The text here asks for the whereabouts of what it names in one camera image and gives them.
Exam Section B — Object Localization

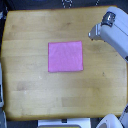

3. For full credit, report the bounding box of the pink square cloth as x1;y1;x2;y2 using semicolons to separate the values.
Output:
48;41;83;72

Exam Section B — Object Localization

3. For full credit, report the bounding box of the white box bottom edge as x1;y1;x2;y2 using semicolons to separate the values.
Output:
38;118;91;128

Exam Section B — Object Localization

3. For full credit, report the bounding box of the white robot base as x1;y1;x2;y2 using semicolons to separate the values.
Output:
96;114;123;128

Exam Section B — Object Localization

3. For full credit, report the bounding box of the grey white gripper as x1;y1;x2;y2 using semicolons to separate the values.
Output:
88;11;128;61

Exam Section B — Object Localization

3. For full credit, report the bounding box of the grey object left edge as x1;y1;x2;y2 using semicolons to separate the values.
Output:
0;59;5;108

